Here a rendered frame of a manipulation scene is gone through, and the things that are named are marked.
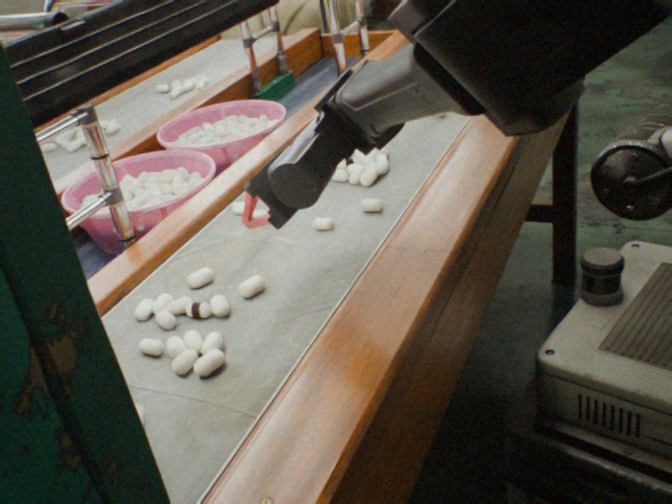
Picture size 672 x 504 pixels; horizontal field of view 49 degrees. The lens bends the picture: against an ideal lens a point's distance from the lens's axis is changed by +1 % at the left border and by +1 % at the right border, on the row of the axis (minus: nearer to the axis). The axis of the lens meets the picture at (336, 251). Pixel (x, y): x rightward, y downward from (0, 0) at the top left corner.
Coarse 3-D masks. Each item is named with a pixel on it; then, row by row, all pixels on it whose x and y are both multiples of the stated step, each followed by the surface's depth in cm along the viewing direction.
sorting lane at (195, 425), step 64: (448, 128) 136; (384, 192) 115; (192, 256) 106; (256, 256) 103; (320, 256) 100; (128, 320) 93; (192, 320) 91; (256, 320) 89; (320, 320) 87; (128, 384) 82; (192, 384) 80; (256, 384) 78; (192, 448) 71
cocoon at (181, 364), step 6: (192, 348) 83; (180, 354) 82; (186, 354) 82; (192, 354) 82; (174, 360) 81; (180, 360) 81; (186, 360) 81; (192, 360) 82; (174, 366) 81; (180, 366) 81; (186, 366) 81; (180, 372) 81
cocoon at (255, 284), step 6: (252, 276) 95; (258, 276) 94; (246, 282) 93; (252, 282) 93; (258, 282) 94; (264, 282) 94; (240, 288) 93; (246, 288) 93; (252, 288) 93; (258, 288) 94; (240, 294) 93; (246, 294) 93; (252, 294) 93
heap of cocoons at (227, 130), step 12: (228, 120) 159; (240, 120) 159; (252, 120) 156; (264, 120) 156; (276, 120) 153; (192, 132) 156; (204, 132) 153; (216, 132) 152; (228, 132) 153; (240, 132) 151; (252, 132) 149; (180, 144) 150; (192, 144) 148; (204, 144) 147
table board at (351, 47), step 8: (352, 32) 215; (368, 32) 212; (376, 32) 211; (384, 32) 210; (392, 32) 209; (328, 40) 218; (344, 40) 216; (352, 40) 215; (368, 40) 213; (376, 40) 212; (384, 40) 211; (328, 48) 219; (344, 48) 217; (352, 48) 216; (328, 56) 220
